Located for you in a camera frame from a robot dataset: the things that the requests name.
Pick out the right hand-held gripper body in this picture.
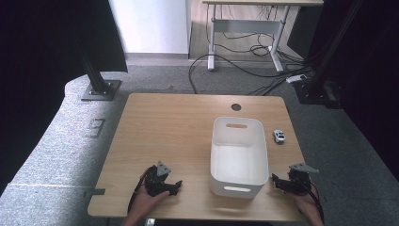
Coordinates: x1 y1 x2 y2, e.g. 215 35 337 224
283 163 320 196

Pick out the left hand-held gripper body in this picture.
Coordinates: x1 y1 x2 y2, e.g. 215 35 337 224
144 160 172 198

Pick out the silver toy car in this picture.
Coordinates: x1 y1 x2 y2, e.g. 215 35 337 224
273 129 286 145

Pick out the white plastic basket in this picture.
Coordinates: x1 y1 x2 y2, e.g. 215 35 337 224
209 116 270 200

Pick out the person's right hand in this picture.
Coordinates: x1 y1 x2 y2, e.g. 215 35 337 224
293 186 322 220

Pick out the person's left hand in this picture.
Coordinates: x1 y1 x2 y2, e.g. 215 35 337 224
128 186 170 220

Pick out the grey table foot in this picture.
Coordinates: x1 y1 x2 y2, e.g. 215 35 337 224
83 187 106 199

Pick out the white power strip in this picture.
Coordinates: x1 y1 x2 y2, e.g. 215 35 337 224
285 73 308 85

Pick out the black curtain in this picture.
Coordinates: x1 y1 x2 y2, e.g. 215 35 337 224
286 0 399 173
0 0 128 196

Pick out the white-legged desk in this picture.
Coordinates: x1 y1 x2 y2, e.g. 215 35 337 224
201 0 324 73

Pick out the white panel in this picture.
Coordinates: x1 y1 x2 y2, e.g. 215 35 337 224
108 0 193 55

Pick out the left hand-held gripper black cable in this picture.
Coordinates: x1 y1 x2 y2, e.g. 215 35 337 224
127 168 152 215

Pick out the hand-held gripper black cable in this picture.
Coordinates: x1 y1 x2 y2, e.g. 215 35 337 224
127 168 152 215
309 183 326 222

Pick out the right hand-held gripper black cable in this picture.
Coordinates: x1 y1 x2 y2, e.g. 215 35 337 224
309 183 326 222

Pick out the grey floor outlet frame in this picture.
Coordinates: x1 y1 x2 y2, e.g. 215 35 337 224
87 118 106 138

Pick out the black metal stand with base plate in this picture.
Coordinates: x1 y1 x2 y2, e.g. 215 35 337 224
76 46 122 102

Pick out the long black floor cable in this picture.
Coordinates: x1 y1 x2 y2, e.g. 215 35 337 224
187 54 314 95

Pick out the black cable bundle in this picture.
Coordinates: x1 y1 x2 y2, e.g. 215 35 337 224
248 34 304 64

